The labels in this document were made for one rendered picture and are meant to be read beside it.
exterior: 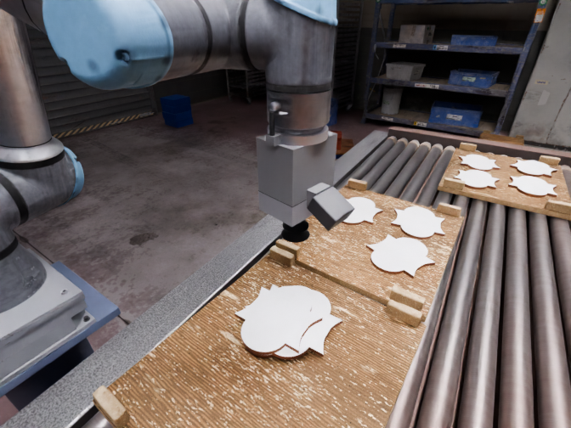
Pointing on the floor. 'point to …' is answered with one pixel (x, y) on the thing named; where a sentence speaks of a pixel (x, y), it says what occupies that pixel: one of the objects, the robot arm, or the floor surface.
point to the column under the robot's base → (52, 373)
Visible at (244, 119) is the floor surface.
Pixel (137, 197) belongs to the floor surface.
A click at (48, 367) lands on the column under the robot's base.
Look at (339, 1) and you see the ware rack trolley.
